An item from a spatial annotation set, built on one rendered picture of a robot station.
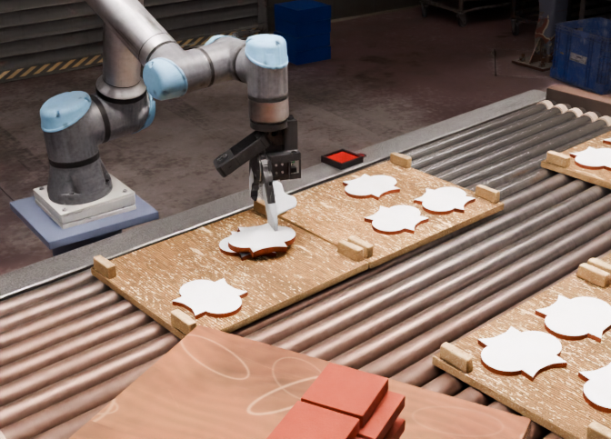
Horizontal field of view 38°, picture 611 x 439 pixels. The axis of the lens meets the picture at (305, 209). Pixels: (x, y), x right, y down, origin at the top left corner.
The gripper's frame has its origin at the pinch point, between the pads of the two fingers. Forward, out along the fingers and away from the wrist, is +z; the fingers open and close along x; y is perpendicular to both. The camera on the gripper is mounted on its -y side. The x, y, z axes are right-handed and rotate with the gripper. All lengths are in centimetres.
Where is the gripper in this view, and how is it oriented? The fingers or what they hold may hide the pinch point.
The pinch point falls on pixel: (261, 216)
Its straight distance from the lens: 173.2
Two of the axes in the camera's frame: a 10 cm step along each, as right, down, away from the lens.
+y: 9.5, -1.4, 2.8
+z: 0.1, 9.1, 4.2
